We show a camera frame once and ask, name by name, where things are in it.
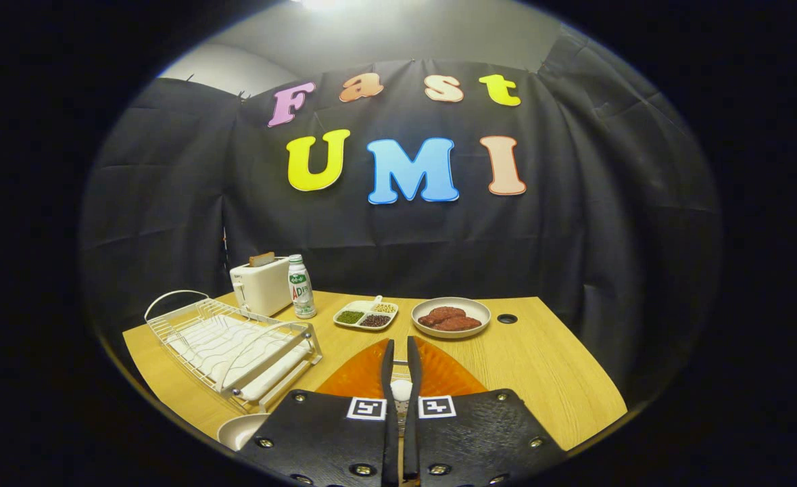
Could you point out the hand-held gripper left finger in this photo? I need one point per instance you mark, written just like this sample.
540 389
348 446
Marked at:
317 433

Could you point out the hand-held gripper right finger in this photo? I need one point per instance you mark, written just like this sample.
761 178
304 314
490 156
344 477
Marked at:
479 433

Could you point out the beige round plate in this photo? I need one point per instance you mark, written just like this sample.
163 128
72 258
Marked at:
239 431

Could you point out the beige plate with meat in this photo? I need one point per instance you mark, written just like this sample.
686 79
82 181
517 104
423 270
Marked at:
476 309

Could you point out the divided dish with beans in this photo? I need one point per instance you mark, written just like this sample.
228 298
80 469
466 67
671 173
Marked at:
364 316

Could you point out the red meat piece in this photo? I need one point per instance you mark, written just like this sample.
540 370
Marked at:
442 314
459 325

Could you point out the white bottle with green label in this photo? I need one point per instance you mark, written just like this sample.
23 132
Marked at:
301 291

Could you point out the white toaster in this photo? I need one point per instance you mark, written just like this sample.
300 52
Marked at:
266 287

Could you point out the brown bread slice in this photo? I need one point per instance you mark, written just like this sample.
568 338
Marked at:
261 259

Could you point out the black backdrop cloth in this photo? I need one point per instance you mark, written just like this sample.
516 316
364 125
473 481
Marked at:
574 237

